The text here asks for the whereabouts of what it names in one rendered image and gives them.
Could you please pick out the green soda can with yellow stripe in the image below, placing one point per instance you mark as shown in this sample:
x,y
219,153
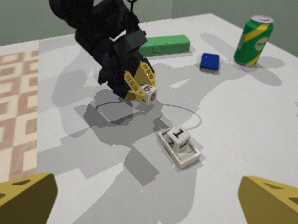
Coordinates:
x,y
253,39

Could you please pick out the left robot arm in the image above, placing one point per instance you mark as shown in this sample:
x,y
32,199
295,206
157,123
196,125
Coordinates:
x,y
91,26

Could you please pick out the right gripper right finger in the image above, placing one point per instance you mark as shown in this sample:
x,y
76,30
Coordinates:
x,y
268,202

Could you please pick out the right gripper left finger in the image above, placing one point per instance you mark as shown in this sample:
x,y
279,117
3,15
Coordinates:
x,y
28,200

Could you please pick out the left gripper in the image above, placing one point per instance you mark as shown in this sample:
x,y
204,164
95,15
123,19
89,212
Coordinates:
x,y
120,80

